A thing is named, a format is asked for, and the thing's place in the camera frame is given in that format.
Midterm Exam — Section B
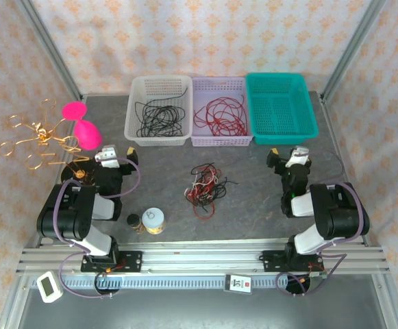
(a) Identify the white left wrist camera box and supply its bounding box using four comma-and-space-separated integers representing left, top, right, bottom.
94, 145, 120, 169

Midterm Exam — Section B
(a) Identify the white cable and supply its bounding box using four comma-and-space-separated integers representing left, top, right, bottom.
191, 167, 220, 199

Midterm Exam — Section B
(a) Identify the tin can with white lid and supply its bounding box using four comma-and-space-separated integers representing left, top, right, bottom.
141, 208, 167, 236

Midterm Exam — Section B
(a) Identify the grey slotted cable duct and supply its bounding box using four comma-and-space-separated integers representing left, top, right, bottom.
30, 276, 309, 291

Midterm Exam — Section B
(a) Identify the lilac plastic basket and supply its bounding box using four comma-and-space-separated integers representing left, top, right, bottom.
190, 75, 255, 148

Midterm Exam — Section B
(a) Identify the aluminium frame rail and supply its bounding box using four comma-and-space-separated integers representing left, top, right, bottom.
16, 239, 390, 275

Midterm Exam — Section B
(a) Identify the small dark jar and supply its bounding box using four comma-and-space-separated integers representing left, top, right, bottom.
126, 213, 142, 234

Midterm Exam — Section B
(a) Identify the tangled cable pile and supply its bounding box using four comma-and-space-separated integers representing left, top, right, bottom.
184, 162, 240, 213

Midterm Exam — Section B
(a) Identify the white label card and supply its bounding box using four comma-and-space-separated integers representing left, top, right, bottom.
223, 273, 253, 295

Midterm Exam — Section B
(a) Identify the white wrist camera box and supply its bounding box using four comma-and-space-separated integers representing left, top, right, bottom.
285, 145, 310, 169
94, 145, 120, 169

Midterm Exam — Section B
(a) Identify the gold wire stand, black base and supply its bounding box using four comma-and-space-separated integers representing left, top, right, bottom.
0, 98, 99, 188

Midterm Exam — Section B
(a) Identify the teal plastic basket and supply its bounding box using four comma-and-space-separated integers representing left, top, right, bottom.
245, 72, 320, 146

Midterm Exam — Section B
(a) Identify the red cable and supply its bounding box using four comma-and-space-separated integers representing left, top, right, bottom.
190, 163, 222, 193
193, 94, 249, 137
184, 184, 217, 221

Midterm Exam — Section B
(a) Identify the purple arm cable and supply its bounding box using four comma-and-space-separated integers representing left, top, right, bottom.
275, 150, 366, 295
54, 156, 142, 299

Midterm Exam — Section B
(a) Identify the aluminium frame post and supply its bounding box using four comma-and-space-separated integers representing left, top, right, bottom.
320, 0, 388, 102
15, 0, 83, 100

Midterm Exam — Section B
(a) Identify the black cable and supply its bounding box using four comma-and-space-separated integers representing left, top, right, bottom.
134, 87, 189, 138

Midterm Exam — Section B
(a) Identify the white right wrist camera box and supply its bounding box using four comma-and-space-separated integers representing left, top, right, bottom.
285, 145, 310, 169

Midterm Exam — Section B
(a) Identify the pink hourglass-shaped cup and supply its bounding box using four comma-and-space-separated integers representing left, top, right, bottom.
61, 101, 103, 151

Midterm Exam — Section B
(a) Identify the white plastic basket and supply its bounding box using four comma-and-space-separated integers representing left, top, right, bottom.
123, 74, 194, 147

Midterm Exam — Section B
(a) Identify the white digital timer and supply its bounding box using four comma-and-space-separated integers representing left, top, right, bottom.
36, 271, 64, 304

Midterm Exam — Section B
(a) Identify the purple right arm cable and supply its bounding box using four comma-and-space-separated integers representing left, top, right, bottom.
275, 150, 366, 295

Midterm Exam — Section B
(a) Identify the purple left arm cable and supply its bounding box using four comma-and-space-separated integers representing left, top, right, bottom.
54, 156, 142, 299

